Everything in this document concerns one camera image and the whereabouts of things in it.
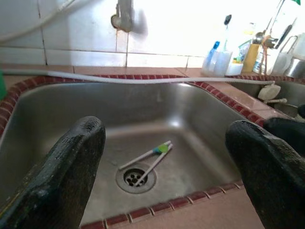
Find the grey white drain pipe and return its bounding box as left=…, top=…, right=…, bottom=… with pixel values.
left=0, top=68, right=276, bottom=86

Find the thin white hose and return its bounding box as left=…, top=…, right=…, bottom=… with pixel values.
left=0, top=0, right=81, bottom=44

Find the white plastic jug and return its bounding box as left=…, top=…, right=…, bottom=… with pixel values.
left=271, top=51, right=293, bottom=76

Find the steel pot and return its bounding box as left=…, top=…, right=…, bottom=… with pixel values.
left=285, top=57, right=305, bottom=80

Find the green dish soap bottle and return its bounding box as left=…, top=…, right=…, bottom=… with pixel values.
left=0, top=69, right=8, bottom=101

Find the hanging steel ladle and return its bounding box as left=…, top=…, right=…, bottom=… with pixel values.
left=252, top=30, right=279, bottom=48

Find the white tub container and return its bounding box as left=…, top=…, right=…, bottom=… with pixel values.
left=225, top=62, right=244, bottom=77

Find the hanging black spatula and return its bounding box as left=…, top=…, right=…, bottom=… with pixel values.
left=274, top=18, right=297, bottom=50

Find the stainless steel sink basin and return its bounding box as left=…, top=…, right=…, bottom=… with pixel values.
left=0, top=81, right=265, bottom=226

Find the yellow bottle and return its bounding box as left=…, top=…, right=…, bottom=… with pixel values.
left=242, top=42, right=261, bottom=73

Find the grey wall faucet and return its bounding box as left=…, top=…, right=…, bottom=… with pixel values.
left=111, top=0, right=134, bottom=33

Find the blue white toothbrush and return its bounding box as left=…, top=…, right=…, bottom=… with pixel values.
left=206, top=41, right=221, bottom=70

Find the steel sink basin with dishes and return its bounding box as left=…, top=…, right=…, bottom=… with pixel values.
left=228, top=80, right=305, bottom=121

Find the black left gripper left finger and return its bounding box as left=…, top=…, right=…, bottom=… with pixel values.
left=0, top=116, right=106, bottom=229

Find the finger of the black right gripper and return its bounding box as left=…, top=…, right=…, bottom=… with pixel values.
left=263, top=116, right=305, bottom=152

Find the white training chopsticks green connector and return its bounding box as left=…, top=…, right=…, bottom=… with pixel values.
left=118, top=140, right=173, bottom=187

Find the white sink plug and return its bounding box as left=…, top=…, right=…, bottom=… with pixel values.
left=258, top=84, right=282, bottom=100

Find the black head toothbrush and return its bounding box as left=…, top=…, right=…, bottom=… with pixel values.
left=223, top=14, right=233, bottom=52

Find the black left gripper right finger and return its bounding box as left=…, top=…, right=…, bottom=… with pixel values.
left=225, top=120, right=305, bottom=229

